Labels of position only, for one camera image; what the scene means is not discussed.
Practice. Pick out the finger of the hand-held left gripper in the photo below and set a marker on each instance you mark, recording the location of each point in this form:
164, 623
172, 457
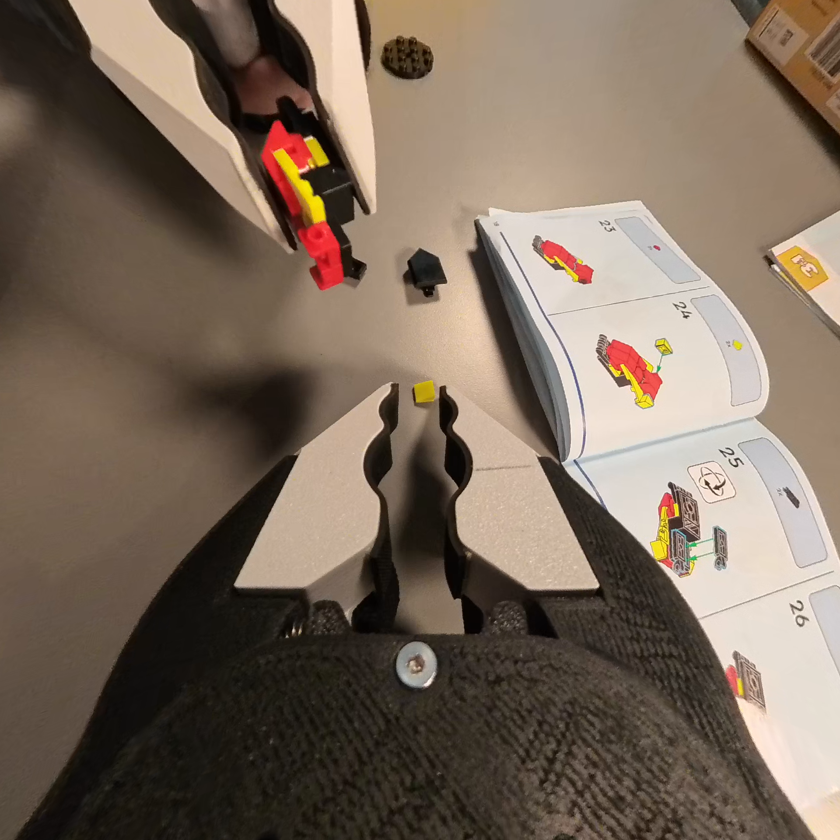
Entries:
344, 98
151, 79

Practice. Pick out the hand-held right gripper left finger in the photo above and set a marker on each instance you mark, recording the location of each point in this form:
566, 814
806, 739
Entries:
308, 525

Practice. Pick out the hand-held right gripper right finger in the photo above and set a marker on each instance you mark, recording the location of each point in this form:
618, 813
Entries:
525, 525

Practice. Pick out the red yellow lego body assembly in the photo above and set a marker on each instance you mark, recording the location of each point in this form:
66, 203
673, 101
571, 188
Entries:
315, 236

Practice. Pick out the small yellow lego piece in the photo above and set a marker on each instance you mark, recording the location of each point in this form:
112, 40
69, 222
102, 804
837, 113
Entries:
424, 390

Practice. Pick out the lego instruction booklet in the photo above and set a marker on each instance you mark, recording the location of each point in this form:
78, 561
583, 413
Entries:
656, 394
810, 269

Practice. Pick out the round black lego piece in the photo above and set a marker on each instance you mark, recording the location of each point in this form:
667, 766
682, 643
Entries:
407, 57

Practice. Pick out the black wedge lego piece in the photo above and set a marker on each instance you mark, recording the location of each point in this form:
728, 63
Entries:
425, 269

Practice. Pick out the closed lego instruction booklet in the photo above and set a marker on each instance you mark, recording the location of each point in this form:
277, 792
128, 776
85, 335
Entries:
810, 269

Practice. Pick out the colourful cardboard lego box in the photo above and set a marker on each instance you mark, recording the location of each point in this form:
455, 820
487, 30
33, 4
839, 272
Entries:
800, 46

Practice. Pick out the person's left hand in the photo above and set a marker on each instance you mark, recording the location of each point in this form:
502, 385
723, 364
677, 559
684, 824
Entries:
269, 82

